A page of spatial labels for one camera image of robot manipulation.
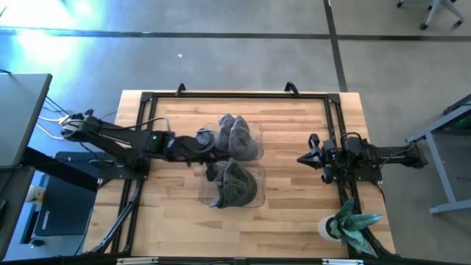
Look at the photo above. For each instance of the office chair base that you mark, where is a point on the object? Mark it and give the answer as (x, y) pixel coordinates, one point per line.
(436, 7)

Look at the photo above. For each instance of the black diagonal strut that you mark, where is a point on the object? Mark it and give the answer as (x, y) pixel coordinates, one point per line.
(117, 224)

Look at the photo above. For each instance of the silver bracket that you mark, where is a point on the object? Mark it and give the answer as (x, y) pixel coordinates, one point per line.
(136, 261)
(342, 261)

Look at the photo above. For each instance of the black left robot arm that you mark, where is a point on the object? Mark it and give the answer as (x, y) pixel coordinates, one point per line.
(121, 140)

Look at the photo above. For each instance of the dark grey cap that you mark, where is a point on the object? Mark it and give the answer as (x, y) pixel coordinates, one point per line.
(224, 129)

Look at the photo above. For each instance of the green cap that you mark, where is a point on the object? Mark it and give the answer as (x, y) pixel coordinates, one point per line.
(237, 186)

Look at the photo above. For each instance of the black desk beam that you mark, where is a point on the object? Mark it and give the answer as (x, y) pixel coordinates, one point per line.
(59, 167)

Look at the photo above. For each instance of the clear plastic bin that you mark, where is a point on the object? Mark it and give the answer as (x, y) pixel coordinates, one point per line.
(259, 127)
(204, 191)

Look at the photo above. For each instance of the black table clamp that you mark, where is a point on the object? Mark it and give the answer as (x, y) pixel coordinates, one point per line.
(180, 89)
(291, 88)

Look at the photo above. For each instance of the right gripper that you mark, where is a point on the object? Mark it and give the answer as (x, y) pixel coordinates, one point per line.
(327, 158)

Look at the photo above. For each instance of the grey desk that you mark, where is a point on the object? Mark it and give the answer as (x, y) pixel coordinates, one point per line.
(22, 117)

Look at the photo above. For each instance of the green plant in white pot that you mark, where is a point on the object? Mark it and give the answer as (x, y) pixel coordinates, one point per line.
(353, 228)

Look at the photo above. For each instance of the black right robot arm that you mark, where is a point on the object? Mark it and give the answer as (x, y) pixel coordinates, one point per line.
(397, 152)

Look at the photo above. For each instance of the black metal table frame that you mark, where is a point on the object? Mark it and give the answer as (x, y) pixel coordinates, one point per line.
(239, 95)

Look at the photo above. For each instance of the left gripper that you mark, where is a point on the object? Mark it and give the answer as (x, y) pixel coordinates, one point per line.
(200, 151)

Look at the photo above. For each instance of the grey metal desk frame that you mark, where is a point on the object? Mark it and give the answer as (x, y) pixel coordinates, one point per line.
(443, 180)

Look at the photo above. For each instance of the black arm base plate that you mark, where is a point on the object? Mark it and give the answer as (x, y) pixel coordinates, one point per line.
(73, 162)
(371, 177)

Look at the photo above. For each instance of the black mat with logo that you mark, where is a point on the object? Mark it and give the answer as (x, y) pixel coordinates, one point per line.
(62, 210)

